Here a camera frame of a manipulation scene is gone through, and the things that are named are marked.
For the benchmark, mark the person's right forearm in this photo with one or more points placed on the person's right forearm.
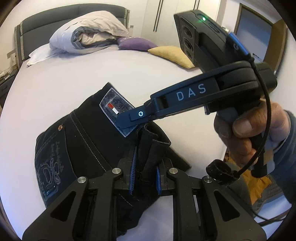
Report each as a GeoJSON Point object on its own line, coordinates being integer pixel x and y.
{"type": "Point", "coordinates": [286, 150]}

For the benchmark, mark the person's right hand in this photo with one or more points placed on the person's right hand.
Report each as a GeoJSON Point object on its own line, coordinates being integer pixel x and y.
{"type": "Point", "coordinates": [240, 143]}

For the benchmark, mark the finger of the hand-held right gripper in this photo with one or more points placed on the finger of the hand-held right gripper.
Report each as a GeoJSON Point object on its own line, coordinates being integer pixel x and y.
{"type": "Point", "coordinates": [136, 115]}

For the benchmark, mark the black denim pants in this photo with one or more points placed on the black denim pants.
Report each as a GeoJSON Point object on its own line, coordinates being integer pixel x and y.
{"type": "Point", "coordinates": [92, 143]}

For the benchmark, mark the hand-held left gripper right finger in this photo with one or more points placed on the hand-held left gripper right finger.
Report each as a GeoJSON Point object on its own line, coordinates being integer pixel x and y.
{"type": "Point", "coordinates": [158, 182]}

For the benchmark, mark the grey padded headboard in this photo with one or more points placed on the grey padded headboard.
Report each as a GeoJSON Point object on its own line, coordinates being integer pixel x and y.
{"type": "Point", "coordinates": [57, 20]}

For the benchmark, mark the bed with white sheet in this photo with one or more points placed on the bed with white sheet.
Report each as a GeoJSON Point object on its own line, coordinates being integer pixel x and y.
{"type": "Point", "coordinates": [69, 76]}

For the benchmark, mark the yellow cloth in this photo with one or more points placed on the yellow cloth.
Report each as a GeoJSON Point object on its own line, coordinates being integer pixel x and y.
{"type": "Point", "coordinates": [254, 187]}

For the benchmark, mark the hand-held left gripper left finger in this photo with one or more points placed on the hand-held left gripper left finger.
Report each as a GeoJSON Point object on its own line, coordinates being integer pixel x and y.
{"type": "Point", "coordinates": [132, 172]}

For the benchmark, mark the yellow cushion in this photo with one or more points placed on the yellow cushion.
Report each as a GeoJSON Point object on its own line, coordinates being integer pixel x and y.
{"type": "Point", "coordinates": [171, 54]}

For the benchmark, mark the grey nightstand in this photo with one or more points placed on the grey nightstand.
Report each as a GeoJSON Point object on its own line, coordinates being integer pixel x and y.
{"type": "Point", "coordinates": [4, 88]}

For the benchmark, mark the purple cushion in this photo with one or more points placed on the purple cushion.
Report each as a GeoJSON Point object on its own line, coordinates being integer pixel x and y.
{"type": "Point", "coordinates": [136, 44]}

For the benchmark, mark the folded white grey duvet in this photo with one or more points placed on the folded white grey duvet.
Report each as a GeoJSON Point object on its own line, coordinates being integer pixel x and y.
{"type": "Point", "coordinates": [81, 27]}

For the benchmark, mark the wooden doorway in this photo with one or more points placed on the wooden doorway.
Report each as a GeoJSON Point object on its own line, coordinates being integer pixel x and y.
{"type": "Point", "coordinates": [281, 46]}

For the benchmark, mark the white pillow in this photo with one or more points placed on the white pillow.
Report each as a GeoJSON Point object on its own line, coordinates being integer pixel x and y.
{"type": "Point", "coordinates": [39, 54]}

